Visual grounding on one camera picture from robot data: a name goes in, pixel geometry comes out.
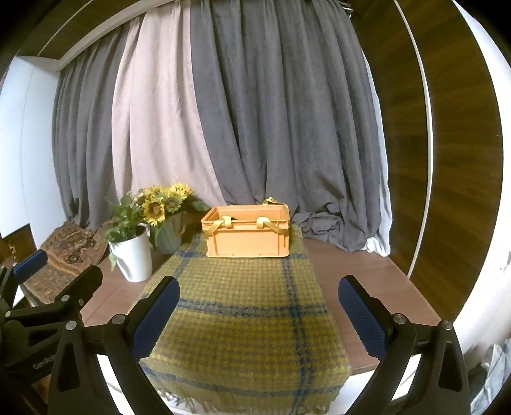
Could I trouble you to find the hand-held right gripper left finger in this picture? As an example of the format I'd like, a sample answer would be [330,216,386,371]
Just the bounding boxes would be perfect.
[47,275,181,415]

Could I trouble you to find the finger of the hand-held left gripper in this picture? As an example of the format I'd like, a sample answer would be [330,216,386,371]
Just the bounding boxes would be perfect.
[4,265,103,326]
[0,251,49,308]

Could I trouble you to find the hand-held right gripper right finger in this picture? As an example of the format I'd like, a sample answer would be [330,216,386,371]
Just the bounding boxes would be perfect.
[338,275,472,415]

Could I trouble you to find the orange plastic basket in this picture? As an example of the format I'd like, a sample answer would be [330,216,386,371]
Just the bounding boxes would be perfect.
[201,197,291,259]

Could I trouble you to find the white flower pot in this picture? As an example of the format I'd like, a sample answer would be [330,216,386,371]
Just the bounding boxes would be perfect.
[109,224,153,283]

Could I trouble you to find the white curtain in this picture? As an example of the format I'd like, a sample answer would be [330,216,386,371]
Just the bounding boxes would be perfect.
[365,52,394,256]

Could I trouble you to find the green leafy plant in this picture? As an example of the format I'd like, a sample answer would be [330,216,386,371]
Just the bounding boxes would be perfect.
[104,192,150,244]

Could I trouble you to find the yellow plaid blanket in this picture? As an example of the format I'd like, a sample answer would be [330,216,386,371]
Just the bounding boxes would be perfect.
[138,223,353,413]

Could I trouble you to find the green vase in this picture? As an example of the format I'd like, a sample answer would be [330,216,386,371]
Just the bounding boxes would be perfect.
[154,213,186,255]

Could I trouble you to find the sunflower bouquet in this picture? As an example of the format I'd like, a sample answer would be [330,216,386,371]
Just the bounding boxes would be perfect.
[138,183,211,228]

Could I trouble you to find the grey crumpled cloth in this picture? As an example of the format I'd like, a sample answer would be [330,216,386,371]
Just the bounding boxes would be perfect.
[467,343,507,415]

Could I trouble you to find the pink curtain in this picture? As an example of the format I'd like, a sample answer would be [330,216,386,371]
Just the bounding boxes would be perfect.
[112,12,228,208]

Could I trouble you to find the grey curtain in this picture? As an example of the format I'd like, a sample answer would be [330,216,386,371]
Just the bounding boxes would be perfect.
[52,0,390,254]

